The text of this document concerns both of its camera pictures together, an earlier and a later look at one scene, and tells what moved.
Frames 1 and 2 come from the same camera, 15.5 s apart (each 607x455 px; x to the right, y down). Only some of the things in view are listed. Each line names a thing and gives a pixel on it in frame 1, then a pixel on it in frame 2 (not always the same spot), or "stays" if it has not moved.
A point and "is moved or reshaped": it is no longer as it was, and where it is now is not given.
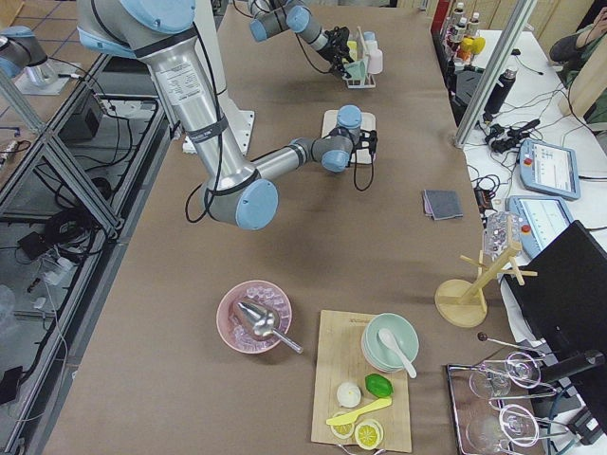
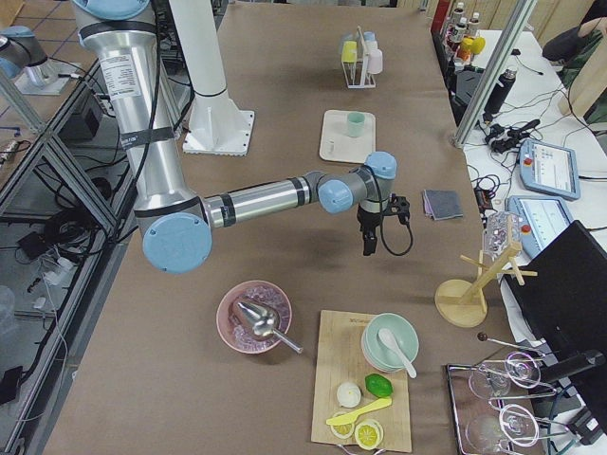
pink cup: [376, 62] stays
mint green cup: [358, 69] is moved or reshaped
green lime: [377, 385] stays
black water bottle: [499, 95] stays
